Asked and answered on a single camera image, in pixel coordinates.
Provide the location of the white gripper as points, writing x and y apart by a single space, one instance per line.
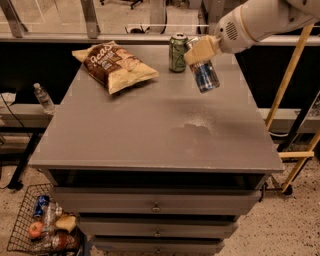
230 36

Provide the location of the metal window rail frame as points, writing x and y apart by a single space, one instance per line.
91 21

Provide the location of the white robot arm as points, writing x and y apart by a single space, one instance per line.
281 16

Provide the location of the grey side bench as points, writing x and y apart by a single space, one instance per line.
16 121

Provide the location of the grey drawer cabinet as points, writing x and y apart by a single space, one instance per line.
161 167

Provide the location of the yellow sponge in basket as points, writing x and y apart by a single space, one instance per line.
66 222

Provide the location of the yellow brown chip bag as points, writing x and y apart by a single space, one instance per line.
114 66

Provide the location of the black wire basket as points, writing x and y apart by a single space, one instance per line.
61 243

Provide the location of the red apple in basket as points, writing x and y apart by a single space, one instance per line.
35 230

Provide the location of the green soda can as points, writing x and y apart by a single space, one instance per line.
177 50

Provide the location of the plastic bottle in basket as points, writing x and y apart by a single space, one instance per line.
51 213

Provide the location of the clear plastic water bottle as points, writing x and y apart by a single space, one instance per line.
44 99

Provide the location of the blue can in basket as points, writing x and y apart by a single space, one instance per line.
42 202

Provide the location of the silver blue redbull can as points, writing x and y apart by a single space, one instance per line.
204 75

